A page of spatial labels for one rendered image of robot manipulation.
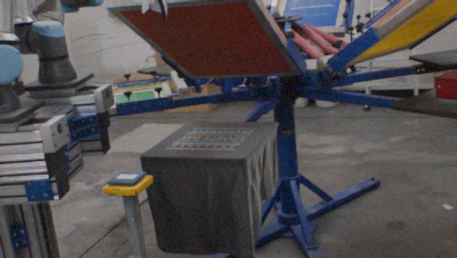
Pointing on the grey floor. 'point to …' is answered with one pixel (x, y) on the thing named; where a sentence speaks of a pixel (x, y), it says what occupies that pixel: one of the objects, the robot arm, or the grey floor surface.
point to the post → (130, 193)
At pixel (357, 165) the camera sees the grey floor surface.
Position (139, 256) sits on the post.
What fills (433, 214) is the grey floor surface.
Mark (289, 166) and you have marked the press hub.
